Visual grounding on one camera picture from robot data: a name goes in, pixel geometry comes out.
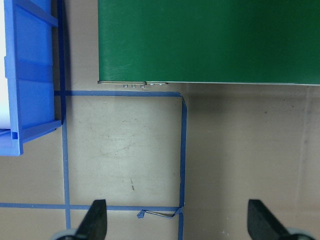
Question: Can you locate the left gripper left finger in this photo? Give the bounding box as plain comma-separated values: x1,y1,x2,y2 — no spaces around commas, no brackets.
74,199,108,240

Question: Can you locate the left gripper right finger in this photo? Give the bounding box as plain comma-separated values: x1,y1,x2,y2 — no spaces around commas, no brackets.
247,199,291,240

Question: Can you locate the white foam pad source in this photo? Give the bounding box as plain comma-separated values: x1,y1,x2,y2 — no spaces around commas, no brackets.
0,0,11,129

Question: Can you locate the blue source bin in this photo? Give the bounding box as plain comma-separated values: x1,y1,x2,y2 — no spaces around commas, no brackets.
0,0,61,156

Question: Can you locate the green conveyor belt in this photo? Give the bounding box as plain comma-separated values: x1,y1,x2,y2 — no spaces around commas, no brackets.
98,0,320,85

